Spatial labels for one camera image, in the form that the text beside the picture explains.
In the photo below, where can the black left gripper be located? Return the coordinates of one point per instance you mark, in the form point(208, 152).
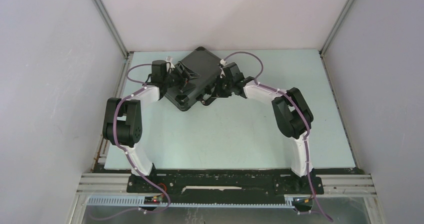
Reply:
point(186, 75)

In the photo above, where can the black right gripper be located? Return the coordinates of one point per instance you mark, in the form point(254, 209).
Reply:
point(218, 93)

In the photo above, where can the black poker set case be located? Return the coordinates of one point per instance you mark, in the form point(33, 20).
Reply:
point(205, 63)

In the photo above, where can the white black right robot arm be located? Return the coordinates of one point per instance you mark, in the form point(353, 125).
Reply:
point(292, 114)

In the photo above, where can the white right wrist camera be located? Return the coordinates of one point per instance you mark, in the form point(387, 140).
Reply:
point(222, 65)

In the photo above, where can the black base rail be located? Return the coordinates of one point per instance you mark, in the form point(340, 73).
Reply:
point(227, 187)

